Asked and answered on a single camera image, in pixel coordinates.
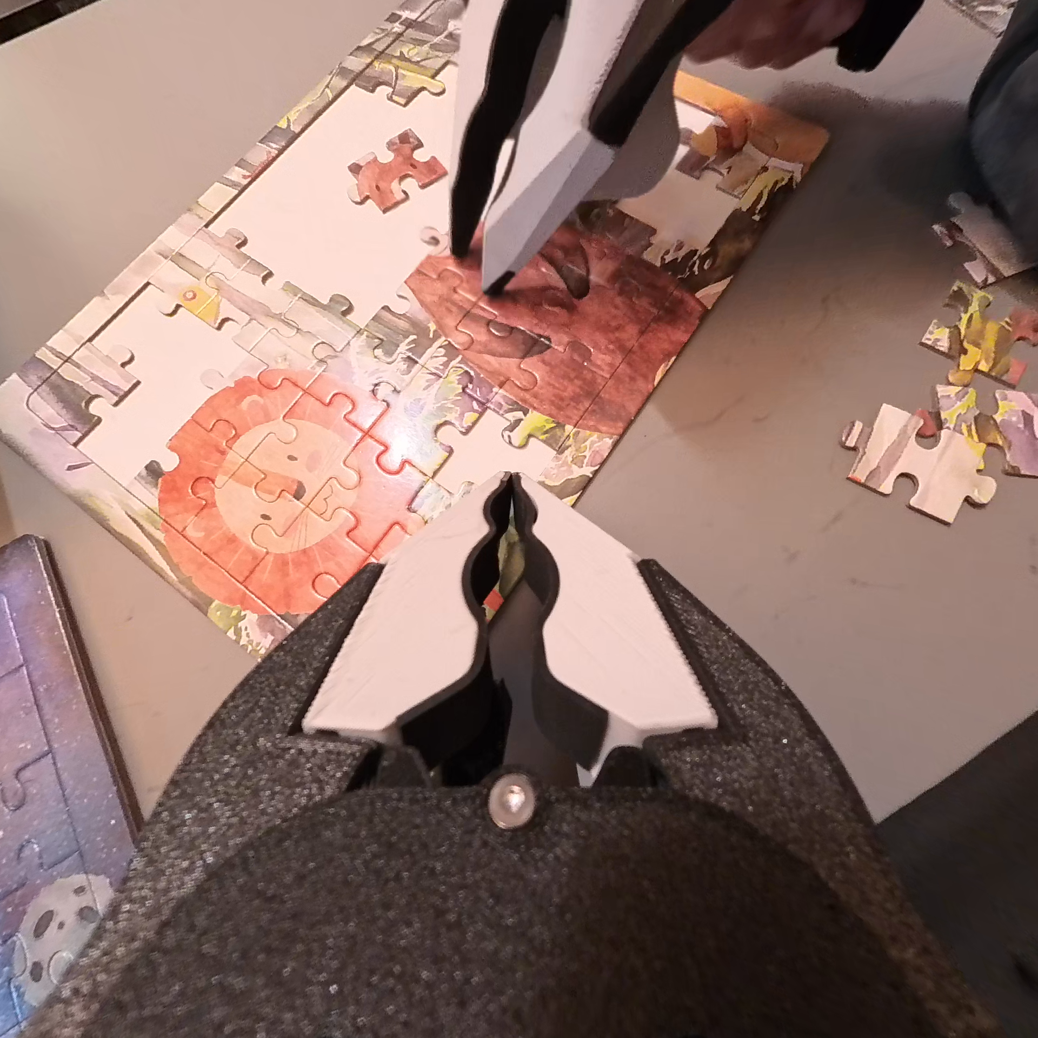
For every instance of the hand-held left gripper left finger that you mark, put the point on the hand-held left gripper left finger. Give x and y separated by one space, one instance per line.
389 649

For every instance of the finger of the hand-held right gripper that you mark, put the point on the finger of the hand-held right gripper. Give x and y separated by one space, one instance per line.
478 49
551 162

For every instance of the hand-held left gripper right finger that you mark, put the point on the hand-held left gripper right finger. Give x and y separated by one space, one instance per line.
624 641

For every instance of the acorn print puzzle piece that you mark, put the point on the acorn print puzzle piece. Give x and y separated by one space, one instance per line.
718 138

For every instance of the jigsaw puzzle frame board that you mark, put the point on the jigsaw puzzle frame board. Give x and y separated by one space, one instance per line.
324 162

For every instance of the assembled orange lion pieces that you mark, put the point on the assembled orange lion pieces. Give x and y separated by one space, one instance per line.
267 486

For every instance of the jigsaw pieces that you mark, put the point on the jigsaw pieces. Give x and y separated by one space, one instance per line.
916 462

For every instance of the person's right hand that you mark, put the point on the person's right hand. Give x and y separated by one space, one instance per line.
778 32

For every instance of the space themed puzzle board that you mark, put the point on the space themed puzzle board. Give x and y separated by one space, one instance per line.
40 730

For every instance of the black flat panel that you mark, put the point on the black flat panel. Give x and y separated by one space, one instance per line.
16 12

